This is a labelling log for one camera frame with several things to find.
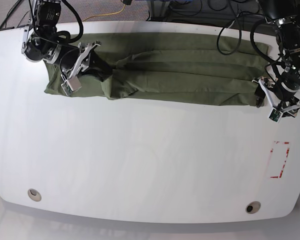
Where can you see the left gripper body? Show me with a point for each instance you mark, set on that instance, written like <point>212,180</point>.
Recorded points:
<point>276,98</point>

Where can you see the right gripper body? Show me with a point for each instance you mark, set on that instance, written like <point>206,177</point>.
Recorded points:
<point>81,63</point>

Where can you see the green t-shirt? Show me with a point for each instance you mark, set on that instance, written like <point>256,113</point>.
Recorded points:
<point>175,67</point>

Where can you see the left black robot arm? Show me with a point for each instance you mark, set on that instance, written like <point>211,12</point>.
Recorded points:
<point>284,16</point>

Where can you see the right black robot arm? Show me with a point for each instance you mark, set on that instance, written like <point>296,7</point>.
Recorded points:
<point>42,41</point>

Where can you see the red tape rectangle marking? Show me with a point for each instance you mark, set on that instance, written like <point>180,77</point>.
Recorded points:
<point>277,159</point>

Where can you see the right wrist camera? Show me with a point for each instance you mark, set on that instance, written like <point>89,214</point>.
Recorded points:
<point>71,85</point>

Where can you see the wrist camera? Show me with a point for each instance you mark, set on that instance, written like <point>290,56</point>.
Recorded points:
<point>71,85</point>
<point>275,115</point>

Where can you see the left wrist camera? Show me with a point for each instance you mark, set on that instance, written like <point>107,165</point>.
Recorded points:
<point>275,115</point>

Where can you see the right table cable grommet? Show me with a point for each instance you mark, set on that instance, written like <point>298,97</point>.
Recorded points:
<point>253,207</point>

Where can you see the table cable grommet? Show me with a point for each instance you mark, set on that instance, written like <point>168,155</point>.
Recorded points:
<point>34,195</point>
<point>253,207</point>

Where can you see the left table cable grommet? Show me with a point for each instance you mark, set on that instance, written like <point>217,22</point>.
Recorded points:
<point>34,195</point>

